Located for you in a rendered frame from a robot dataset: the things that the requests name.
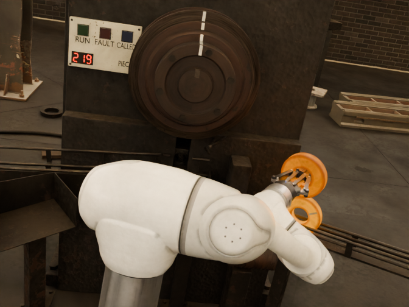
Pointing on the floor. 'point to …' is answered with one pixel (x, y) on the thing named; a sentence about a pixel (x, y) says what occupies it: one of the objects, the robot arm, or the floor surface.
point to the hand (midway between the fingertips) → (304, 171)
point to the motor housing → (241, 277)
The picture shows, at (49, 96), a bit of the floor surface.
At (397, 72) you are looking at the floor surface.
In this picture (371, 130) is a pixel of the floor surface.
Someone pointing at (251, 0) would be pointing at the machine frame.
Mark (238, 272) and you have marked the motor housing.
